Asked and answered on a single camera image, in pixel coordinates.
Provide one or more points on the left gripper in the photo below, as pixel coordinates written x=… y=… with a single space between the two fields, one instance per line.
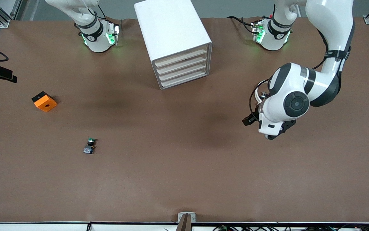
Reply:
x=250 y=119

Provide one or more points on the green push button switch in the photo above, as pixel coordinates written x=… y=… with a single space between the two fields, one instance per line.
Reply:
x=88 y=149

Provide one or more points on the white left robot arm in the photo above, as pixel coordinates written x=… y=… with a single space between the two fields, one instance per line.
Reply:
x=332 y=19

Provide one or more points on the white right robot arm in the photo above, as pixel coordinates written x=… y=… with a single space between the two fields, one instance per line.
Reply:
x=96 y=41

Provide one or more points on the white drawer cabinet housing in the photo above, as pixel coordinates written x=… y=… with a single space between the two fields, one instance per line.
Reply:
x=168 y=29

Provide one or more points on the orange and black box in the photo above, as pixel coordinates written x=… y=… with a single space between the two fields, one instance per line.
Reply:
x=46 y=104

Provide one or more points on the brown table mat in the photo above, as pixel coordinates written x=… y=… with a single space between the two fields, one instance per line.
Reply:
x=184 y=160

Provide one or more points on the brown upright bar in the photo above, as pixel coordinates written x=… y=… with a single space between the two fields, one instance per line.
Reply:
x=184 y=224

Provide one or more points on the grey metal bracket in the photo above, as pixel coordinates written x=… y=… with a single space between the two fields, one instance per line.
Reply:
x=181 y=214

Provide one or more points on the white table edge rail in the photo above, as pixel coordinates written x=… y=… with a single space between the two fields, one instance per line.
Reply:
x=43 y=227

